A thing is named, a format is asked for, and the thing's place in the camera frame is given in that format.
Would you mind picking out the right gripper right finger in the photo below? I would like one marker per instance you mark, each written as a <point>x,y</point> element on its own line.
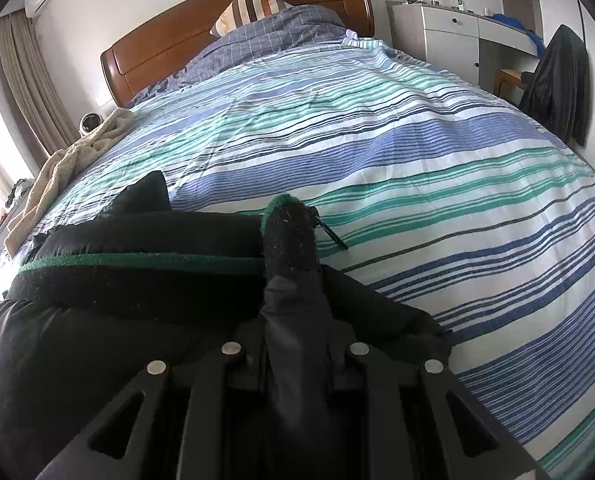
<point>394,420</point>

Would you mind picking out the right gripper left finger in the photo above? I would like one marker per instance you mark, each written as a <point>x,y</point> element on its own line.
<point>193,421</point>

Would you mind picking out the black puffer jacket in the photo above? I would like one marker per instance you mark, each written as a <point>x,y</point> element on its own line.
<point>93,303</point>

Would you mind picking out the striped bed duvet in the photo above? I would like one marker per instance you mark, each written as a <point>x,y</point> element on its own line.
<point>432,193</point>

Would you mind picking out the cream fleece garment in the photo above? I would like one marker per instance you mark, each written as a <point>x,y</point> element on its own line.
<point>61,169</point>

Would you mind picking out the dark jacket on chair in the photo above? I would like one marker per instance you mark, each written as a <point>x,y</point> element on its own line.
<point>559,91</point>

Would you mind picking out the wooden chair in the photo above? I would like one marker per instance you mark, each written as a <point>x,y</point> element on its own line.
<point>510,85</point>

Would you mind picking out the blue cloth on desk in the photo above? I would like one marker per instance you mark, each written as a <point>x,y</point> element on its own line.
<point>513,22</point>

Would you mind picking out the white desk with drawers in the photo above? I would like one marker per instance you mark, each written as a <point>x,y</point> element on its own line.
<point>468,45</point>

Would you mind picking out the wooden headboard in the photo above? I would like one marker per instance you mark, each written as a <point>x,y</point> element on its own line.
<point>165,44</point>

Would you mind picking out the beige curtain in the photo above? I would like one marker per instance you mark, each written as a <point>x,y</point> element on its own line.
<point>31,85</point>

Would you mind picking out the blue checked pillow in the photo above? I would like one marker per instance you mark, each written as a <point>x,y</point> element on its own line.
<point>290,28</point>

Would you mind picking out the brown striped cushion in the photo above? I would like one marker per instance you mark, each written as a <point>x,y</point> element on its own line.
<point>243,12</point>

